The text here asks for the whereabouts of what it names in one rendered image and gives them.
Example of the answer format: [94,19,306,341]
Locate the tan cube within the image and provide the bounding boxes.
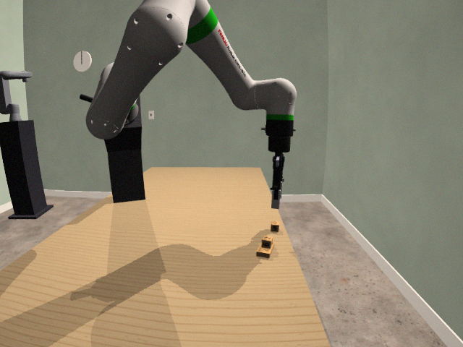
[271,221,279,232]
[261,236,273,249]

